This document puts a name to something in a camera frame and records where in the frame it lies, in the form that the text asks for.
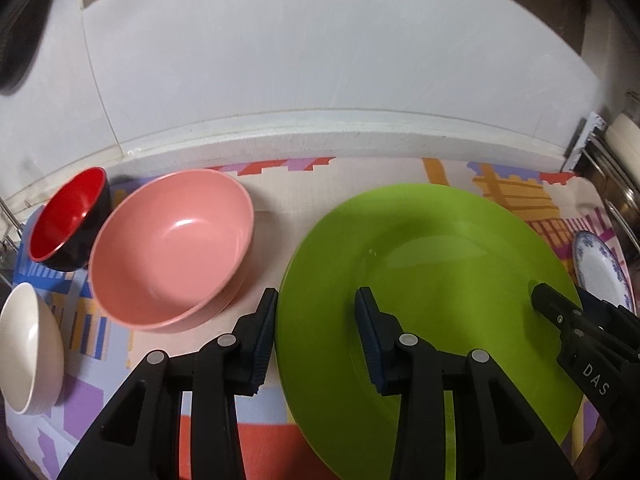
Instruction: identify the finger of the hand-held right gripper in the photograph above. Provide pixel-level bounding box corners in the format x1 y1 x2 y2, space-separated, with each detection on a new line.
531 282 587 346
575 287 640 343

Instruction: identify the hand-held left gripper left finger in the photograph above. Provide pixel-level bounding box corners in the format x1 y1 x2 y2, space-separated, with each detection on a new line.
56 287 279 480

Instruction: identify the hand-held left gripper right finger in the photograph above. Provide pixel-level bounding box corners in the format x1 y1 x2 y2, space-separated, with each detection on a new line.
354 287 568 480

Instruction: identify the blue patterned white plate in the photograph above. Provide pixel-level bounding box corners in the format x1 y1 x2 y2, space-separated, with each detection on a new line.
571 230 637 316

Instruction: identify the green plate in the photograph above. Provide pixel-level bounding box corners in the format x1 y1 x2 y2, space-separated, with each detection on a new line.
275 183 586 480

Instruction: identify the pink bowl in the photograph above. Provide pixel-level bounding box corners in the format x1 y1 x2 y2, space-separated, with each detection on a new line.
87 170 257 333

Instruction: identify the white bowl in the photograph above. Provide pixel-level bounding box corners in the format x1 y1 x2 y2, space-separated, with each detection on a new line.
0 282 66 416

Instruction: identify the red and black bowl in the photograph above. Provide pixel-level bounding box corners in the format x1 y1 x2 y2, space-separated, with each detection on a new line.
27 166 112 272

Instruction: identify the colourful printed mat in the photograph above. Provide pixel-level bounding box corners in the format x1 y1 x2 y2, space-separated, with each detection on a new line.
5 156 632 480

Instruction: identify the metal dish rack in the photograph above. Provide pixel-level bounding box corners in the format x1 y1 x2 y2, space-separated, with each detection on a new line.
565 112 640 266

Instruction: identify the cream cylindrical container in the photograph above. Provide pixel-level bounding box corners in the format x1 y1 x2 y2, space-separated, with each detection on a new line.
606 111 640 158

